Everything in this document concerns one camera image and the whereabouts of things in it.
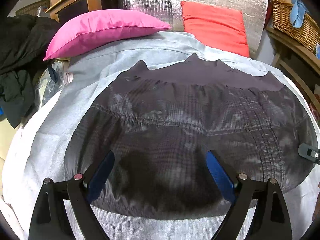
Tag light blue cloth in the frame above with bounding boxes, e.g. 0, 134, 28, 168
290, 0, 309, 28

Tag pink pillow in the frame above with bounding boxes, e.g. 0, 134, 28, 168
44, 9, 171, 61

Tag black puffer jacket pile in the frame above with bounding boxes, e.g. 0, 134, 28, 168
1, 15, 61, 128

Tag dark quilted zip jacket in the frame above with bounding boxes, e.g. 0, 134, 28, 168
64, 55, 317, 220

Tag wooden shelf table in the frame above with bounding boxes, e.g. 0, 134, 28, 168
266, 27, 319, 112

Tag red pillow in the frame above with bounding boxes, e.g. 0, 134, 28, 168
181, 1, 249, 57

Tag wicker basket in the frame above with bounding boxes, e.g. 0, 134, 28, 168
271, 0, 319, 54

